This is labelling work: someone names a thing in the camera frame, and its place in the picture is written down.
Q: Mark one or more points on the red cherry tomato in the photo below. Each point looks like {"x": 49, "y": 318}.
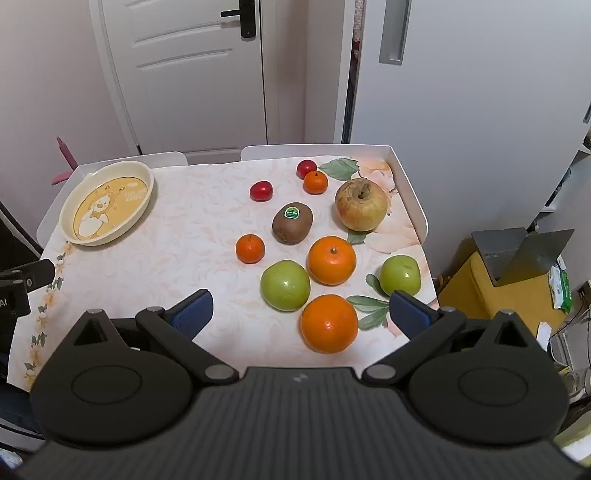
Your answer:
{"x": 306, "y": 168}
{"x": 261, "y": 190}

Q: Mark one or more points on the white rimmed table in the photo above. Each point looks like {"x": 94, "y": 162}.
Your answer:
{"x": 411, "y": 194}

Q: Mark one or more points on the pink plastic object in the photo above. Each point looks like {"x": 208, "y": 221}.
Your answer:
{"x": 64, "y": 161}

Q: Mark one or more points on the yellow bear bowl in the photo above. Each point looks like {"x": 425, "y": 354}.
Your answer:
{"x": 106, "y": 205}

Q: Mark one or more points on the yellow box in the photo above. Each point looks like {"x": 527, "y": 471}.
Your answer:
{"x": 466, "y": 290}

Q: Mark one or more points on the green apple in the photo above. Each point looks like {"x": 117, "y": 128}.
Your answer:
{"x": 400, "y": 275}
{"x": 285, "y": 285}

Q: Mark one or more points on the yellow-red apple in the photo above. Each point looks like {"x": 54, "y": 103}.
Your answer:
{"x": 361, "y": 205}

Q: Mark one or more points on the green and white packet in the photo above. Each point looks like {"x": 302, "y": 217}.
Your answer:
{"x": 561, "y": 286}

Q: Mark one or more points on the small mandarin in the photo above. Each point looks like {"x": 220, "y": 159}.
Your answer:
{"x": 316, "y": 181}
{"x": 250, "y": 248}

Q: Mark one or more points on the white panel door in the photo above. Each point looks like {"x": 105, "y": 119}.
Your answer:
{"x": 184, "y": 83}

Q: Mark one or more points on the white refrigerator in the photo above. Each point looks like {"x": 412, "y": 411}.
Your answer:
{"x": 471, "y": 106}

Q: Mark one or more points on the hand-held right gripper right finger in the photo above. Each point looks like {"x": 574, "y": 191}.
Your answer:
{"x": 408, "y": 314}

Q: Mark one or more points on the brown kiwi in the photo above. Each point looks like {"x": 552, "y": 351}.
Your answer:
{"x": 292, "y": 222}

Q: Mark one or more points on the floral tablecloth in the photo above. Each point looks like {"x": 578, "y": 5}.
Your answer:
{"x": 194, "y": 230}

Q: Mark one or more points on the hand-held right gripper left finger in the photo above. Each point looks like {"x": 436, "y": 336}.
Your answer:
{"x": 194, "y": 311}

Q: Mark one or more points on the large orange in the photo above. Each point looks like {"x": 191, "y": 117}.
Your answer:
{"x": 332, "y": 260}
{"x": 329, "y": 323}

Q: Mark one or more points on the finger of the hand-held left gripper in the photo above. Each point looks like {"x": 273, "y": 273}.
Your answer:
{"x": 34, "y": 273}

